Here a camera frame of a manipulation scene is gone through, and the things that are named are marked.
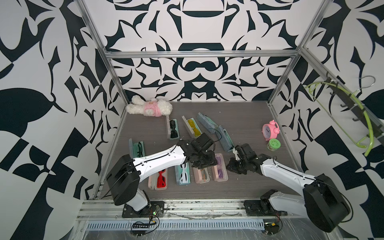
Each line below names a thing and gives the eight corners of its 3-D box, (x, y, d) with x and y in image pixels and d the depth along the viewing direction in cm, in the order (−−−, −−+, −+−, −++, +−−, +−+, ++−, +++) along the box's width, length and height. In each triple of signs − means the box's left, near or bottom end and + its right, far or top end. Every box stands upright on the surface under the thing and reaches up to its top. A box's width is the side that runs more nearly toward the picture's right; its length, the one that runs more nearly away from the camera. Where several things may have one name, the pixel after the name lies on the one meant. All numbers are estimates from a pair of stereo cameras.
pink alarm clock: (265, 142, 100) (272, 133, 91) (261, 129, 106) (267, 120, 97) (273, 142, 100) (281, 133, 91) (269, 130, 106) (275, 120, 97)
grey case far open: (222, 143, 98) (224, 138, 93) (195, 120, 109) (196, 114, 104) (227, 138, 100) (229, 133, 95) (201, 116, 112) (201, 110, 107)
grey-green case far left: (133, 159, 92) (128, 153, 86) (132, 144, 98) (128, 138, 92) (145, 156, 93) (142, 150, 87) (144, 142, 99) (140, 135, 93)
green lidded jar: (267, 151, 96) (270, 147, 92) (264, 142, 100) (267, 138, 96) (279, 151, 96) (282, 147, 92) (275, 142, 100) (278, 138, 96)
